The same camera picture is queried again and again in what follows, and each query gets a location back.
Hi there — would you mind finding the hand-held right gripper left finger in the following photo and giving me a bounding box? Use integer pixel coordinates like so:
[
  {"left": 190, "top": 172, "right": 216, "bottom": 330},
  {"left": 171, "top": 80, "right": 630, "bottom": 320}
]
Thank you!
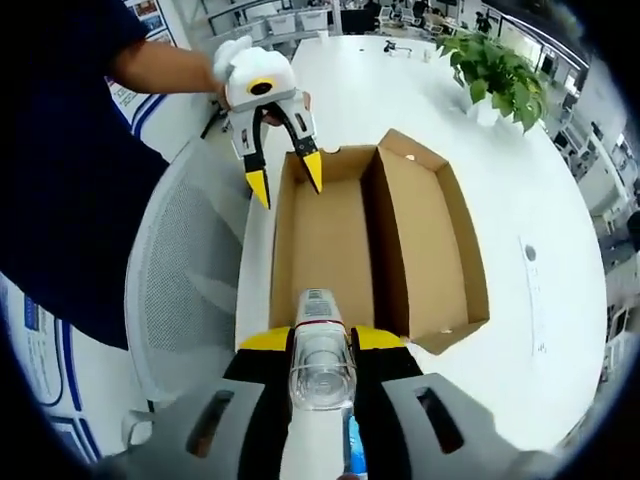
[{"left": 94, "top": 325, "right": 294, "bottom": 480}]

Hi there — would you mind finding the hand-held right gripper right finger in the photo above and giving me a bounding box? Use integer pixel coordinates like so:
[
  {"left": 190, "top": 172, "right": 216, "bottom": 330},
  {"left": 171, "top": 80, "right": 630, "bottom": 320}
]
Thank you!
[{"left": 349, "top": 324, "right": 556, "bottom": 480}]

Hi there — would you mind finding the white tube clear cap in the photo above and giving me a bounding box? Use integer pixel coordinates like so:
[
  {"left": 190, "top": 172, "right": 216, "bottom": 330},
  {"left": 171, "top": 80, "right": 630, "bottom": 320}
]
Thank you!
[{"left": 279, "top": 287, "right": 359, "bottom": 480}]

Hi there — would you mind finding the brown cardboard shoe box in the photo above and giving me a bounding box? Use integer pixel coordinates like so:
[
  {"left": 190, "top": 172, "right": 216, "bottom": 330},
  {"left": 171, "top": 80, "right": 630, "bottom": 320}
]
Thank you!
[{"left": 268, "top": 128, "right": 491, "bottom": 356}]

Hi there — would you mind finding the person's left hand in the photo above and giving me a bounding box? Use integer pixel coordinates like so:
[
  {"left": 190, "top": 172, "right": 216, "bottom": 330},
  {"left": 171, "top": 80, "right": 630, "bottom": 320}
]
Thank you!
[{"left": 259, "top": 91, "right": 314, "bottom": 127}]

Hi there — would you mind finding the metal shelf rack with bins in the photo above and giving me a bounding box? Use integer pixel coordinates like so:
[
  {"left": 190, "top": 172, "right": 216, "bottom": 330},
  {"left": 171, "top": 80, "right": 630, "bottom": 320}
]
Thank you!
[{"left": 207, "top": 0, "right": 344, "bottom": 40}]

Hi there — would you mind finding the white mesh office chair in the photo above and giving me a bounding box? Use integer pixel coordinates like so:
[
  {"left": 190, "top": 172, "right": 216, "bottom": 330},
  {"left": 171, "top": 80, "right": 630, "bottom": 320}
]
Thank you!
[{"left": 123, "top": 138, "right": 254, "bottom": 436}]

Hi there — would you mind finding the blue white poster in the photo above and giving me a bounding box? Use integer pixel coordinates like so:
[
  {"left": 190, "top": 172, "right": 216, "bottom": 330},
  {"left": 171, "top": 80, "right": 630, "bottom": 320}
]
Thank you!
[
  {"left": 104, "top": 74, "right": 169, "bottom": 137},
  {"left": 124, "top": 0, "right": 174, "bottom": 46},
  {"left": 0, "top": 277, "right": 101, "bottom": 464}
]

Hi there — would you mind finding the green potted plant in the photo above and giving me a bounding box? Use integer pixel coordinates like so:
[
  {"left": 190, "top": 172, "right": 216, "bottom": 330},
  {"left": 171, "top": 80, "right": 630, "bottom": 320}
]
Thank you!
[{"left": 433, "top": 28, "right": 551, "bottom": 135}]

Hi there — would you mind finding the white table cable cover strip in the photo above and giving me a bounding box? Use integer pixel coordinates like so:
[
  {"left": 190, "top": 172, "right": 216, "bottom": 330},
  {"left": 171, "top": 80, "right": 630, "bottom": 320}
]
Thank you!
[{"left": 518, "top": 234, "right": 552, "bottom": 357}]

